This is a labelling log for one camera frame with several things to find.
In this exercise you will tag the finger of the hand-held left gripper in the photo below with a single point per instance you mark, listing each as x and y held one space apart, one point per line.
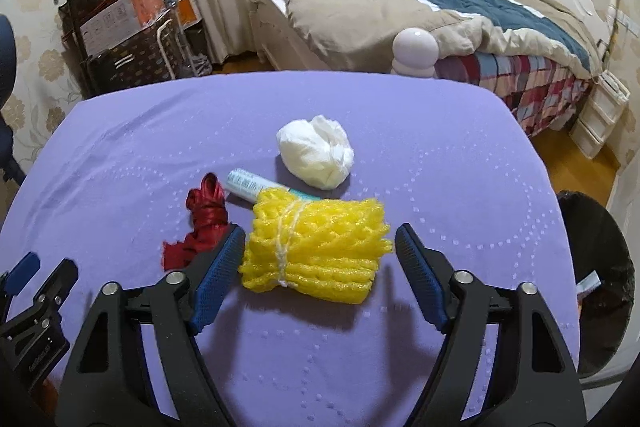
57 282
22 272

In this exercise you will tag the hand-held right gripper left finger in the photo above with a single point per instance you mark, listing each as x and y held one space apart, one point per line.
217 277

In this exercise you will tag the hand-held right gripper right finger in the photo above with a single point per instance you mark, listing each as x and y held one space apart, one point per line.
420 282

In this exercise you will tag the yellow foam net bundle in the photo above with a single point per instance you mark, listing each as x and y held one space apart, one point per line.
320 247

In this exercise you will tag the black trash bin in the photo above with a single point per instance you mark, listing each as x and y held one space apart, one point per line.
600 232

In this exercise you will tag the red ribbon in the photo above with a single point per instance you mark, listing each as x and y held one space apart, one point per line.
207 207

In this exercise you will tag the white teal tube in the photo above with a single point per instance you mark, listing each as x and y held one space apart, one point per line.
245 184

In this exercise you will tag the purple tablecloth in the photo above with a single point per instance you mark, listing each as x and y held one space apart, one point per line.
425 147

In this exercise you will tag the white crumpled plastic wad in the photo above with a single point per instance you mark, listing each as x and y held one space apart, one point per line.
315 152

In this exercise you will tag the dark blue standing fan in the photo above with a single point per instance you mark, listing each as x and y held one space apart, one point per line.
6 57

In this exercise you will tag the plaid bed sheet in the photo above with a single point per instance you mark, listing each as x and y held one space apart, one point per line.
525 77

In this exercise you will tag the black patterned shopping trolley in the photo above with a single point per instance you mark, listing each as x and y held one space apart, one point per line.
135 57

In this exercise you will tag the white plastic drawer unit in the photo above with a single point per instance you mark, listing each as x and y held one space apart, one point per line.
597 122

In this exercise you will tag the small orange white box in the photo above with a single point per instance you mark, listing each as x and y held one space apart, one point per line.
187 9

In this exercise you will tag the orange white cardboard box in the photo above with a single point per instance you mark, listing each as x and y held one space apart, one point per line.
125 14

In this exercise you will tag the beige duvet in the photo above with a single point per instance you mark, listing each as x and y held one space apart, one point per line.
340 17

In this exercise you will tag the white ball finial post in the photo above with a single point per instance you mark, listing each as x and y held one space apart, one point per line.
415 47

